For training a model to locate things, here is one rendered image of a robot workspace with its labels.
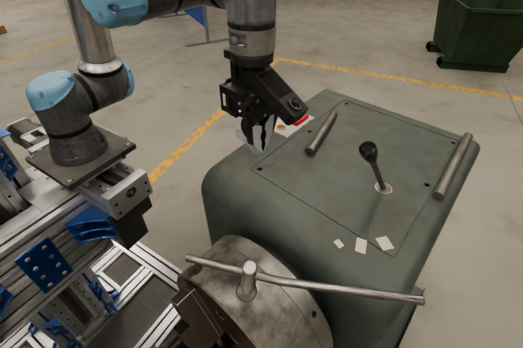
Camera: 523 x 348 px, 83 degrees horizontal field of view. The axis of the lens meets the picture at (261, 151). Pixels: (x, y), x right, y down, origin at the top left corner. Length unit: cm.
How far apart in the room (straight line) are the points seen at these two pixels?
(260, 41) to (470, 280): 207
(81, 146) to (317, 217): 68
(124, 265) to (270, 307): 144
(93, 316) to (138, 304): 23
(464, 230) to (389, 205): 191
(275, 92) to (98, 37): 55
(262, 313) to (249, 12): 46
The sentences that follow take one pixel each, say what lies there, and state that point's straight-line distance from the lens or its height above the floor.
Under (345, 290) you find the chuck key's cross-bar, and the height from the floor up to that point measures 132.
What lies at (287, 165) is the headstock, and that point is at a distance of 70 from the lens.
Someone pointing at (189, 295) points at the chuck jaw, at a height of 120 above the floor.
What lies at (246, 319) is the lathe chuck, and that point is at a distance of 52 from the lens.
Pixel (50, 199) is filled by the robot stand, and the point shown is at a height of 107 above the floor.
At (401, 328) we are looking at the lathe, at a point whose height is 54.
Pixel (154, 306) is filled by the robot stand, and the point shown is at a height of 21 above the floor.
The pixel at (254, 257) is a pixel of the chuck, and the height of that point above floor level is 124.
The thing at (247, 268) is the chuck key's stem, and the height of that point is 132.
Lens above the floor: 172
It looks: 39 degrees down
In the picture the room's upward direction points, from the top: straight up
